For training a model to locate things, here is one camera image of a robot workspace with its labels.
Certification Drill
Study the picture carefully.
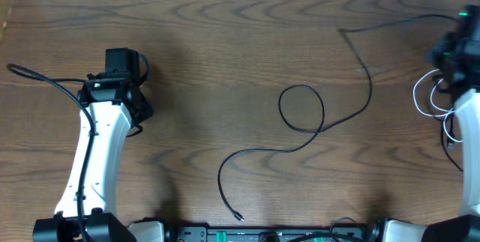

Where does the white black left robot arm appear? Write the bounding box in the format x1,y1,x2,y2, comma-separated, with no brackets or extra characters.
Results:
32,47,153,241

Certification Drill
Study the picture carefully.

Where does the white USB cable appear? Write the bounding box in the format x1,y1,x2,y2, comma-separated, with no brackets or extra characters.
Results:
412,68,464,144

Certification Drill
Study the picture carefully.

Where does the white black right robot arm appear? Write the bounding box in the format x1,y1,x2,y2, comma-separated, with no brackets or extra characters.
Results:
369,5,479,242

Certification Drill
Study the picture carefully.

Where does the black USB cable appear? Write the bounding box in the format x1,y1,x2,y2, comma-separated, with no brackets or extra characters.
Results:
438,114,464,172
217,13,461,223

